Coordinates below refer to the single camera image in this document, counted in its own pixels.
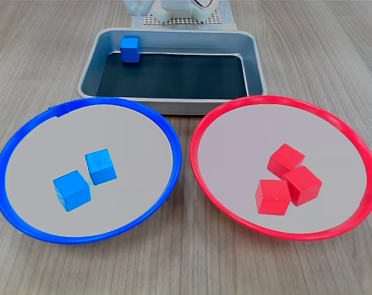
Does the pale perforated base plate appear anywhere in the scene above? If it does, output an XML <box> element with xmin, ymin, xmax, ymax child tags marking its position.
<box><xmin>142</xmin><ymin>9</ymin><xmax>222</xmax><ymax>27</ymax></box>

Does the blue wooden cube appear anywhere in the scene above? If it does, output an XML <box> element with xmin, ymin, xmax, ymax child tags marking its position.
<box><xmin>84</xmin><ymin>148</ymin><xmax>118</xmax><ymax>186</ymax></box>
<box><xmin>52</xmin><ymin>170</ymin><xmax>92</xmax><ymax>213</ymax></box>
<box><xmin>120</xmin><ymin>36</ymin><xmax>141</xmax><ymax>63</ymax></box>

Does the red wooden cube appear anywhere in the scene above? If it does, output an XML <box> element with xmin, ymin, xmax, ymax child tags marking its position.
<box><xmin>266</xmin><ymin>143</ymin><xmax>306</xmax><ymax>179</ymax></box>
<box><xmin>282</xmin><ymin>165</ymin><xmax>323</xmax><ymax>207</ymax></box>
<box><xmin>255</xmin><ymin>179</ymin><xmax>292</xmax><ymax>216</ymax></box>

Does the black tray mat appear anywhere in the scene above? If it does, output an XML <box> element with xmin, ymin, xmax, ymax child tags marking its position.
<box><xmin>96</xmin><ymin>51</ymin><xmax>248</xmax><ymax>100</ymax></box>

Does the red-rimmed white plate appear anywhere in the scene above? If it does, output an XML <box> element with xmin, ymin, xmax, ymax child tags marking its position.
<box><xmin>189</xmin><ymin>95</ymin><xmax>372</xmax><ymax>242</ymax></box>

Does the steel tray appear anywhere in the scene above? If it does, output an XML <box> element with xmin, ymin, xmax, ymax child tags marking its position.
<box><xmin>77</xmin><ymin>27</ymin><xmax>268</xmax><ymax>116</ymax></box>

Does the blue-rimmed white plate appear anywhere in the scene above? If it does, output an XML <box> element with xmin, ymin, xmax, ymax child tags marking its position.
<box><xmin>0</xmin><ymin>96</ymin><xmax>183</xmax><ymax>245</ymax></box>

